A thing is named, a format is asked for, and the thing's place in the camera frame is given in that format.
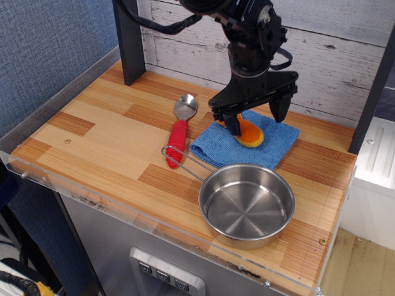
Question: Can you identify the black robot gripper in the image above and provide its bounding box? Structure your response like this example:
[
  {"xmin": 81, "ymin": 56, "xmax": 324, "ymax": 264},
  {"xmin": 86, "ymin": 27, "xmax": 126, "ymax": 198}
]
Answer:
[{"xmin": 209, "ymin": 71, "xmax": 299, "ymax": 136}]

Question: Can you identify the orange plush fish toy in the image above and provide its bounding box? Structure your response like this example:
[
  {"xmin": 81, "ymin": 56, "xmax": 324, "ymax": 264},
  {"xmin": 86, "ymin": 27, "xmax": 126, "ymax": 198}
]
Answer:
[{"xmin": 233, "ymin": 113, "xmax": 264, "ymax": 148}]

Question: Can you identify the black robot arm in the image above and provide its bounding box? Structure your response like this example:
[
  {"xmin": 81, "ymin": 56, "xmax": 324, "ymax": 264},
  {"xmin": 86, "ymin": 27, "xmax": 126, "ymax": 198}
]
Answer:
[{"xmin": 117, "ymin": 1, "xmax": 298, "ymax": 136}]

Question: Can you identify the folded blue cloth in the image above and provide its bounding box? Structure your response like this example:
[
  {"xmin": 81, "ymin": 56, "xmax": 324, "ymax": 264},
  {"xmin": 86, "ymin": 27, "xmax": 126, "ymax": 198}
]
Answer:
[{"xmin": 190, "ymin": 110, "xmax": 300, "ymax": 169}]

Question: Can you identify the small steel saucepan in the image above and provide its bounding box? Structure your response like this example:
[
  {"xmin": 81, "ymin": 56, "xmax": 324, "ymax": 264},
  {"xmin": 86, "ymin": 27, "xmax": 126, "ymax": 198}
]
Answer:
[{"xmin": 160, "ymin": 146, "xmax": 296, "ymax": 250}]

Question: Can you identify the white ribbed box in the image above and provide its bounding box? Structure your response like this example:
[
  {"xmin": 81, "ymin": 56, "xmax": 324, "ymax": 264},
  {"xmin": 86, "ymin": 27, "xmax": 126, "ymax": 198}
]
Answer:
[{"xmin": 339, "ymin": 117, "xmax": 394, "ymax": 250}]

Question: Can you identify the silver button control panel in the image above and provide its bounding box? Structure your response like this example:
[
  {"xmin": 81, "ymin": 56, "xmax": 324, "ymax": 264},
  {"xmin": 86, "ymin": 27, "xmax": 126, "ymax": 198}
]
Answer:
[{"xmin": 130, "ymin": 247, "xmax": 206, "ymax": 296}]

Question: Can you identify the clear acrylic table guard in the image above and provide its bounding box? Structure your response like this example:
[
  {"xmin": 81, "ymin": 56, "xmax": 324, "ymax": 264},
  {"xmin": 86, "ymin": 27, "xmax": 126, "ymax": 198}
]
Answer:
[{"xmin": 1, "ymin": 49, "xmax": 356, "ymax": 295}]

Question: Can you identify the red handled metal spoon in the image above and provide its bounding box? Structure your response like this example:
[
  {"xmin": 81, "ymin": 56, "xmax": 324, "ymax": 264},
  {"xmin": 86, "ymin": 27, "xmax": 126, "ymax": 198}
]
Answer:
[{"xmin": 165, "ymin": 94, "xmax": 198, "ymax": 168}]

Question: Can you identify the dark right frame post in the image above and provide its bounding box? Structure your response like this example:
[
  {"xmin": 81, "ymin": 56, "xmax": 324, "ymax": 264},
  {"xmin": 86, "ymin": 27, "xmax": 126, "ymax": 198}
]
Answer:
[{"xmin": 348, "ymin": 28, "xmax": 394, "ymax": 155}]

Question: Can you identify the dark frame post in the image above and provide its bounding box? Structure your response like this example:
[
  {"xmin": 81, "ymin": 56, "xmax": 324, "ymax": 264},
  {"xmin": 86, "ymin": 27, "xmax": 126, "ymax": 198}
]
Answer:
[
  {"xmin": 348, "ymin": 28, "xmax": 394, "ymax": 155},
  {"xmin": 112, "ymin": 1, "xmax": 146, "ymax": 86}
]

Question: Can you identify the dark left frame post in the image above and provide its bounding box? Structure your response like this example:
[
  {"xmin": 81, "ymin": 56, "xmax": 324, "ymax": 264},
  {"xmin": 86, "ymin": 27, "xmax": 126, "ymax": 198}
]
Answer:
[{"xmin": 112, "ymin": 1, "xmax": 146, "ymax": 86}]

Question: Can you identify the black braided cable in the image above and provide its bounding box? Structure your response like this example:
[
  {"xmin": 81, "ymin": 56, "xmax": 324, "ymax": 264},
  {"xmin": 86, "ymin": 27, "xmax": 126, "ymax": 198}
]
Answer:
[{"xmin": 0, "ymin": 271, "xmax": 44, "ymax": 296}]

